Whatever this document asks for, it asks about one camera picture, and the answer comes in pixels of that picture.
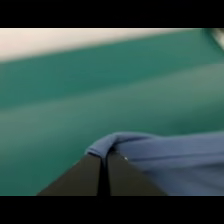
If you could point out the purple shirt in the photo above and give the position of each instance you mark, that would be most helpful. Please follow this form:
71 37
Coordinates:
173 160

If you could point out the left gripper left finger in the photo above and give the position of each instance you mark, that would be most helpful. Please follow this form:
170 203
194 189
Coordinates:
80 176

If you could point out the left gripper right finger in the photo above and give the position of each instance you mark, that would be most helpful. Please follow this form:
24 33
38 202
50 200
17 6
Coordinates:
128 176

